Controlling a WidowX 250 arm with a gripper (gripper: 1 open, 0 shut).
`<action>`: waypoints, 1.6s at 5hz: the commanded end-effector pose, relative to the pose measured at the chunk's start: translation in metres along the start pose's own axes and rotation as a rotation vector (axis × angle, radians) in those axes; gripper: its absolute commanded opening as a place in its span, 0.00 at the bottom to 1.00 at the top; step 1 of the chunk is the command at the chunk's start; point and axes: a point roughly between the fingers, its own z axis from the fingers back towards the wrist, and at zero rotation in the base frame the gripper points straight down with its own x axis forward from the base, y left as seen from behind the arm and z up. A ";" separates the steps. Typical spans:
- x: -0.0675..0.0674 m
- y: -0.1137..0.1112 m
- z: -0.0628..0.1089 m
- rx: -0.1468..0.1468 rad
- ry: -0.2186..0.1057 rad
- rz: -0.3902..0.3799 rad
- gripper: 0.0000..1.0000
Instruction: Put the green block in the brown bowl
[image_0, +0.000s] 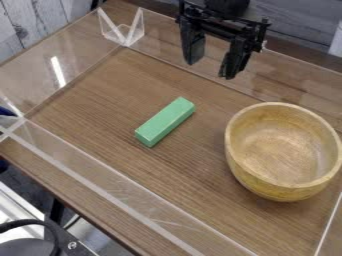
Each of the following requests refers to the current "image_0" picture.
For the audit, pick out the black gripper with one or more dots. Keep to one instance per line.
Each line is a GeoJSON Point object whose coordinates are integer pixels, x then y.
{"type": "Point", "coordinates": [227, 20]}

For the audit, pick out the green rectangular block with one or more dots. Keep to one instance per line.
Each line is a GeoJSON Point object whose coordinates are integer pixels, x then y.
{"type": "Point", "coordinates": [151, 132]}

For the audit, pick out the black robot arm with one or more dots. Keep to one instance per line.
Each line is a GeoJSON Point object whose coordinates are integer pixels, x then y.
{"type": "Point", "coordinates": [222, 19]}

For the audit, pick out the brown wooden bowl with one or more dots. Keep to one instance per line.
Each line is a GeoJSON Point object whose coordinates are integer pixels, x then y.
{"type": "Point", "coordinates": [283, 151]}

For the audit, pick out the clear acrylic tray walls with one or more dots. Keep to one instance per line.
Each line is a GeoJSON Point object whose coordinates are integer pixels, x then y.
{"type": "Point", "coordinates": [90, 84]}

